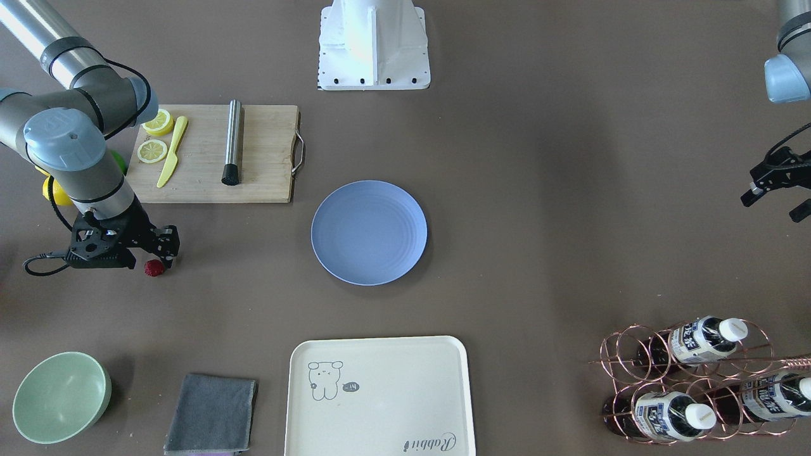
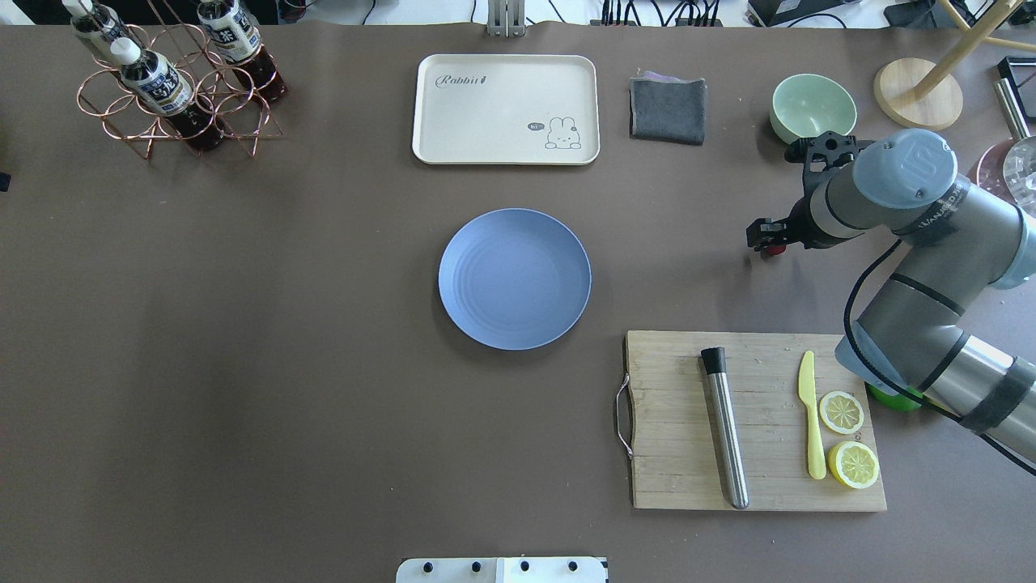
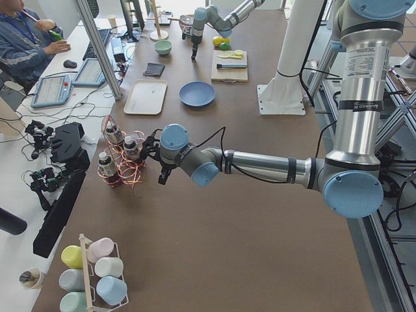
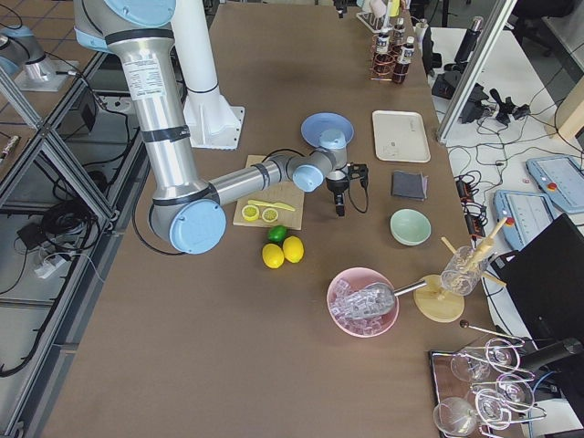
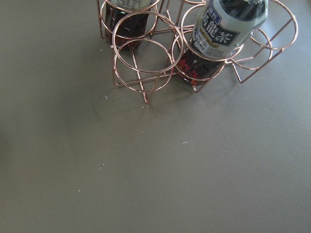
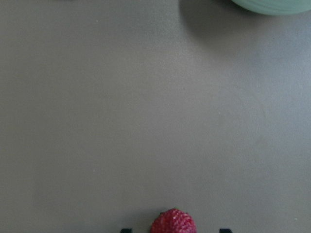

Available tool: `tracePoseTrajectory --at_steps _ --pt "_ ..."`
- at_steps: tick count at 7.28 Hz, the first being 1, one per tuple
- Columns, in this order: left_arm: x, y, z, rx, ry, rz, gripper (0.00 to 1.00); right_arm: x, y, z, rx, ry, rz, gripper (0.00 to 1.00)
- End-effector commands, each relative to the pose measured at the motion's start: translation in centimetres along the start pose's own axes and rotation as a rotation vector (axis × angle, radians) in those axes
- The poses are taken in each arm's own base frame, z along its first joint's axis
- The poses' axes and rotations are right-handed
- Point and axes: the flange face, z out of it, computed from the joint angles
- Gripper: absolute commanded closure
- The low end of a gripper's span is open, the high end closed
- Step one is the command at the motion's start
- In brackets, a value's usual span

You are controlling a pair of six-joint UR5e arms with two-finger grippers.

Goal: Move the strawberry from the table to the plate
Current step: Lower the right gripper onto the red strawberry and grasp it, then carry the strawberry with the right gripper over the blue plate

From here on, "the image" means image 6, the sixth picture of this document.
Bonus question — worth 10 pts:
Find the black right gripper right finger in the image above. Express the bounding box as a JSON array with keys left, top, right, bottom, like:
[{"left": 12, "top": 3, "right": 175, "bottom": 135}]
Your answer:
[{"left": 220, "top": 228, "right": 233, "bottom": 233}]

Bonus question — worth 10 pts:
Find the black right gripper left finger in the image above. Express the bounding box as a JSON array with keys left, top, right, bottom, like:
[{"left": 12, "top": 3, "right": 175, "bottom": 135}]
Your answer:
[{"left": 121, "top": 228, "right": 133, "bottom": 233}]

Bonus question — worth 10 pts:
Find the red strawberry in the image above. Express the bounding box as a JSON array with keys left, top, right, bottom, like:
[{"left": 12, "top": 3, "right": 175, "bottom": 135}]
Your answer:
[{"left": 150, "top": 208, "right": 197, "bottom": 233}]

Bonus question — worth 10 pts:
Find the green bowl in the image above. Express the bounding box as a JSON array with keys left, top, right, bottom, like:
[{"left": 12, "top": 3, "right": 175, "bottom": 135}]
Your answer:
[{"left": 232, "top": 0, "right": 311, "bottom": 16}]

